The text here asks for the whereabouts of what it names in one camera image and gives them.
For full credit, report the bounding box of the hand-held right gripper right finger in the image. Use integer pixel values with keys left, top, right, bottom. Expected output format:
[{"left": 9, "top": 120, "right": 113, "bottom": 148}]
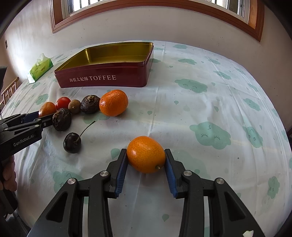
[{"left": 164, "top": 149, "right": 266, "bottom": 237}]

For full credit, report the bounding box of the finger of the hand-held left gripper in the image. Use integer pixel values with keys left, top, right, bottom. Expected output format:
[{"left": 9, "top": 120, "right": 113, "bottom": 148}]
[
  {"left": 0, "top": 114, "right": 55, "bottom": 138},
  {"left": 0, "top": 111, "right": 41, "bottom": 127}
]

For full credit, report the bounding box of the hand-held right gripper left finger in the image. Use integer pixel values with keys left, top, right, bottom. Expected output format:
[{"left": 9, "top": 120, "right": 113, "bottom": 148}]
[{"left": 27, "top": 149, "right": 129, "bottom": 237}]

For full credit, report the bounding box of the small orange mandarin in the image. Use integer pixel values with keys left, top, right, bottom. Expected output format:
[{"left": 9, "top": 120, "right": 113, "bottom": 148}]
[{"left": 38, "top": 102, "right": 57, "bottom": 118}]

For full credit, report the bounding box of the dark water chestnut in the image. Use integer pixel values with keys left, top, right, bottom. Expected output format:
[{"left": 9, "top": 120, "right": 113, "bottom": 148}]
[
  {"left": 80, "top": 95, "right": 101, "bottom": 114},
  {"left": 52, "top": 108, "right": 72, "bottom": 132}
]

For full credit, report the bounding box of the red cherry tomato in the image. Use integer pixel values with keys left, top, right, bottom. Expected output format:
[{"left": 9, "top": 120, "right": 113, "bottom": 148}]
[{"left": 56, "top": 97, "right": 72, "bottom": 111}]

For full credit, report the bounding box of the oval orange kumquat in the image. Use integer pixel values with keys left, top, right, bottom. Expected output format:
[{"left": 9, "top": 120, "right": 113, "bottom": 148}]
[{"left": 126, "top": 136, "right": 166, "bottom": 174}]

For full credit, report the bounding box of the dark red cherry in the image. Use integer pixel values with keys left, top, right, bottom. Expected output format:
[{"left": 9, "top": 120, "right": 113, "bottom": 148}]
[{"left": 63, "top": 121, "right": 96, "bottom": 154}]

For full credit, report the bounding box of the brown longan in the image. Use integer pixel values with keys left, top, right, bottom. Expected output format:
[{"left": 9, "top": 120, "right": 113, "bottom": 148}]
[{"left": 68, "top": 99, "right": 81, "bottom": 114}]

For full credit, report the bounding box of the large orange mandarin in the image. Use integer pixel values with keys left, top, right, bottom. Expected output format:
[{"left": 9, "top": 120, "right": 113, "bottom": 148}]
[{"left": 99, "top": 89, "right": 129, "bottom": 117}]

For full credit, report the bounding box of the red metal tin box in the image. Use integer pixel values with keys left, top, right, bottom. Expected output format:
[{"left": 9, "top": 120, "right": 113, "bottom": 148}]
[{"left": 54, "top": 42, "right": 154, "bottom": 89}]

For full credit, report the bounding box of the person's left hand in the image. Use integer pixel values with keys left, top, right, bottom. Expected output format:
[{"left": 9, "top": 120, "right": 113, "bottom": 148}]
[{"left": 0, "top": 155, "right": 17, "bottom": 192}]

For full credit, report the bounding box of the wooden chair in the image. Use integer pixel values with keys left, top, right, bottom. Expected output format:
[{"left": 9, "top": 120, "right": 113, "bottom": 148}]
[{"left": 0, "top": 77, "right": 20, "bottom": 107}]

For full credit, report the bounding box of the green tissue pack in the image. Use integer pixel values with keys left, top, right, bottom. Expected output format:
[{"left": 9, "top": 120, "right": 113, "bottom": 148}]
[{"left": 27, "top": 53, "right": 54, "bottom": 83}]

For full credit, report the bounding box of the cloud printed tablecloth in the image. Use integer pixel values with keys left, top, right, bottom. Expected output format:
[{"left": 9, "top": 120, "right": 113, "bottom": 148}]
[{"left": 0, "top": 40, "right": 292, "bottom": 237}]

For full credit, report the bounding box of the wooden framed window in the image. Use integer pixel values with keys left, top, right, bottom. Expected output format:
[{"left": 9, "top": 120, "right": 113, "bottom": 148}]
[{"left": 50, "top": 0, "right": 265, "bottom": 42}]

